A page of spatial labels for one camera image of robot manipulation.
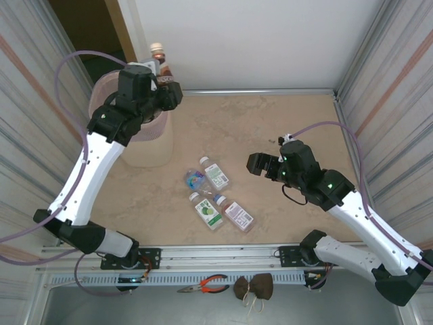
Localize black controller box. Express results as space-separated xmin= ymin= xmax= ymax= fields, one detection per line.
xmin=304 ymin=270 xmax=327 ymax=289
xmin=116 ymin=276 xmax=147 ymax=293

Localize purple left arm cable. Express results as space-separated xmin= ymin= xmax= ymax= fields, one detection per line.
xmin=0 ymin=50 xmax=146 ymax=298

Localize black right controller box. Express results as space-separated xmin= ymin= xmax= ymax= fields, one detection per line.
xmin=304 ymin=270 xmax=327 ymax=289

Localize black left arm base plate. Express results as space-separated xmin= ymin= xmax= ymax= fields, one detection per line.
xmin=100 ymin=247 xmax=162 ymax=271

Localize orange handled pliers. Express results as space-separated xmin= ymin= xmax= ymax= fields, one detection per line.
xmin=176 ymin=274 xmax=230 ymax=295

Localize aluminium mounting rail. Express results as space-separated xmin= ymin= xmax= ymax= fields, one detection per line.
xmin=35 ymin=242 xmax=405 ymax=272

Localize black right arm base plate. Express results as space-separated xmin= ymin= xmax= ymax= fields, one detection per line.
xmin=277 ymin=245 xmax=341 ymax=268

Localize aluminium table edge rail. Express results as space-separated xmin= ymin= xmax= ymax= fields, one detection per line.
xmin=182 ymin=88 xmax=339 ymax=99

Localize green white label bottle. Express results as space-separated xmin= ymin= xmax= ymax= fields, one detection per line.
xmin=198 ymin=156 xmax=233 ymax=190

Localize beige ribbed waste bin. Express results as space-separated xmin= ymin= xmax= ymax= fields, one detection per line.
xmin=88 ymin=72 xmax=175 ymax=168

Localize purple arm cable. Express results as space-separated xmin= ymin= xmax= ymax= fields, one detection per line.
xmin=0 ymin=50 xmax=146 ymax=298
xmin=290 ymin=121 xmax=430 ymax=291

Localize pink waste bin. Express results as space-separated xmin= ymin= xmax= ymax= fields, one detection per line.
xmin=88 ymin=72 xmax=170 ymax=142

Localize wooden door frame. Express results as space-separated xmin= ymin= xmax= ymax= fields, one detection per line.
xmin=104 ymin=0 xmax=138 ymax=64

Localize lime picture label bottle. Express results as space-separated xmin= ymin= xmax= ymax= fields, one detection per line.
xmin=188 ymin=192 xmax=224 ymax=231

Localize brown coffee drink bottle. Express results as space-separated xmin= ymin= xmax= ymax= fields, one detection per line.
xmin=150 ymin=42 xmax=175 ymax=85

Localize white slotted cable duct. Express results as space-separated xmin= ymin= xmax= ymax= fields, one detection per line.
xmin=45 ymin=270 xmax=327 ymax=288

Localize brown cloth pouch with string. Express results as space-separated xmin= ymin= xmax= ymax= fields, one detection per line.
xmin=232 ymin=272 xmax=275 ymax=313

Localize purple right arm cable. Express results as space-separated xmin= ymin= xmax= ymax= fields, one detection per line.
xmin=290 ymin=121 xmax=430 ymax=291

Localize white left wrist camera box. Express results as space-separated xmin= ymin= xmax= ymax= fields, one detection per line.
xmin=139 ymin=58 xmax=160 ymax=74

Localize clear bottle colourful blue label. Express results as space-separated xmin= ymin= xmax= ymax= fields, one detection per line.
xmin=184 ymin=169 xmax=221 ymax=200

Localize black left controller box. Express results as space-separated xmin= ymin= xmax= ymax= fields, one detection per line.
xmin=116 ymin=276 xmax=147 ymax=293

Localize pink label juice bottle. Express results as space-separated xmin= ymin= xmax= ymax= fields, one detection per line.
xmin=216 ymin=195 xmax=254 ymax=234

